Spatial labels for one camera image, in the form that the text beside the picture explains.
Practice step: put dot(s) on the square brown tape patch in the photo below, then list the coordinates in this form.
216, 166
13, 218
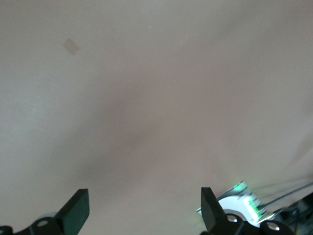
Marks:
71, 46

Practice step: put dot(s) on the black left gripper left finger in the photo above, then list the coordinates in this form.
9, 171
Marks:
71, 215

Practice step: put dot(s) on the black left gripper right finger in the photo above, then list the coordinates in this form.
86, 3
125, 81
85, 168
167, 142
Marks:
212, 215

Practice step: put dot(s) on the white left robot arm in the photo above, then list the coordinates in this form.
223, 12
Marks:
232, 203

